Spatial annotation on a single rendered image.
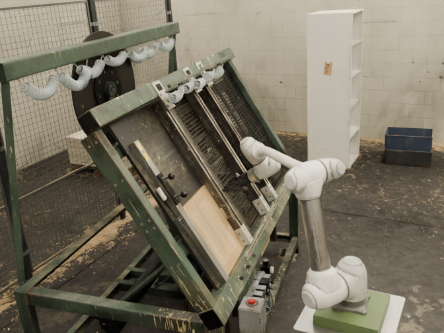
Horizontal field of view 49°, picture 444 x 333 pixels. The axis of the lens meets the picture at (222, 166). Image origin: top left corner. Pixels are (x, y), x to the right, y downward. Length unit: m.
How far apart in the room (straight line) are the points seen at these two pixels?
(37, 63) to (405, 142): 5.21
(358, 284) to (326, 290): 0.21
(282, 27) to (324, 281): 6.15
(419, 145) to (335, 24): 1.95
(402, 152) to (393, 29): 1.88
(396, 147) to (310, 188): 4.70
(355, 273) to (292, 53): 5.95
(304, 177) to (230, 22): 6.42
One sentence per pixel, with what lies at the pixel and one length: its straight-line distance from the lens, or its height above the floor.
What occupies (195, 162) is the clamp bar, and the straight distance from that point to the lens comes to 3.10.
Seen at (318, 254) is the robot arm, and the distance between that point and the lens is 2.56.
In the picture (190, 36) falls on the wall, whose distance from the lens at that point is 9.06.
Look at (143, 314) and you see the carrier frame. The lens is 2.94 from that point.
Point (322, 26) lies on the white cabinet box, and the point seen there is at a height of 1.89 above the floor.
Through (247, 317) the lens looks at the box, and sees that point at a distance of 2.66.
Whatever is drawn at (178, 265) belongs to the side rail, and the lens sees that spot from 2.63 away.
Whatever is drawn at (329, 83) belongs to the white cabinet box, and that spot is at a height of 1.17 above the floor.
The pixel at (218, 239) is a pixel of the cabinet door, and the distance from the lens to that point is 3.02.
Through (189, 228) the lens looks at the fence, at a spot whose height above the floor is 1.22.
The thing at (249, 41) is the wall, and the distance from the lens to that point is 8.53.
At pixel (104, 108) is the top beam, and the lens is 2.59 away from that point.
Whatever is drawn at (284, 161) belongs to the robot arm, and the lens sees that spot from 2.78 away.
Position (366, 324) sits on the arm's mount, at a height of 0.82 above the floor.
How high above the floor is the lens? 2.50
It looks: 20 degrees down
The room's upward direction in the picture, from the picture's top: 4 degrees counter-clockwise
